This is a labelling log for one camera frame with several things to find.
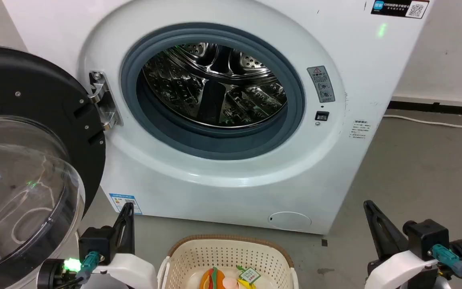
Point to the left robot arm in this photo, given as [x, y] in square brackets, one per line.
[52, 277]

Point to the grey rubber door gasket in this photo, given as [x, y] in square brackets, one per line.
[215, 145]

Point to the white front-load washing machine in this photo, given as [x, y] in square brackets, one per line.
[215, 192]

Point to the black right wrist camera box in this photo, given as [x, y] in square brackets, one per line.
[425, 237]

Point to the black washer door clear dome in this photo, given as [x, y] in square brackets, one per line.
[34, 88]

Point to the black door latch slot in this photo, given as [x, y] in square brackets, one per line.
[322, 116]

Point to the small printed text sticker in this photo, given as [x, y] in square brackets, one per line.
[360, 129]

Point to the blue energy label sticker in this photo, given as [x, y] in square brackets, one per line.
[120, 202]

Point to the black baseboard strip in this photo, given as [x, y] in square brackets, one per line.
[435, 107]

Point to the cream perforated laundry basket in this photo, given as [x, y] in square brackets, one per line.
[223, 253]

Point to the stainless steel washer drum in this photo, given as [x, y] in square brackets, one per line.
[175, 88]

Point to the hamburger plush toy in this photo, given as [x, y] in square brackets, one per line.
[211, 280]

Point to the round white filter cover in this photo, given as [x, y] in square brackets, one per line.
[291, 221]

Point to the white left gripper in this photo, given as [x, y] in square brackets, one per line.
[134, 273]

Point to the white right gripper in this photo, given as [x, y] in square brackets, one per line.
[403, 273]

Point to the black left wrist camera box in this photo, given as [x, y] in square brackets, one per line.
[94, 241]

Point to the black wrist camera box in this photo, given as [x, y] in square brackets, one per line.
[425, 237]
[94, 241]

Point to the grey warning sticker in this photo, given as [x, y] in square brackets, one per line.
[321, 84]

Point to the black QR code label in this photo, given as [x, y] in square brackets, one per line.
[395, 8]

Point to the chrome door hinge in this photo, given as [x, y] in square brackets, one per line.
[104, 102]

